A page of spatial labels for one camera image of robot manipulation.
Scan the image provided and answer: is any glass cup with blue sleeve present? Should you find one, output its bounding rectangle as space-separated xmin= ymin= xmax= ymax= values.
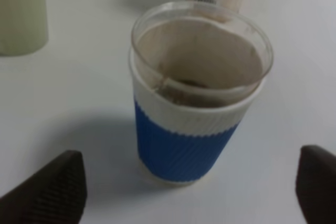
xmin=129 ymin=2 xmax=274 ymax=186

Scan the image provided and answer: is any pale yellow-green plastic cup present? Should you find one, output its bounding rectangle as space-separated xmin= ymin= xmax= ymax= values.
xmin=1 ymin=0 xmax=48 ymax=56

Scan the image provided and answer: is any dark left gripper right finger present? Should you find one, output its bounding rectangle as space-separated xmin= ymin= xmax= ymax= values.
xmin=296 ymin=145 xmax=335 ymax=223

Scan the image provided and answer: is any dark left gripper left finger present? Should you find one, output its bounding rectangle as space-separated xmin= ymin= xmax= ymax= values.
xmin=1 ymin=151 xmax=87 ymax=223

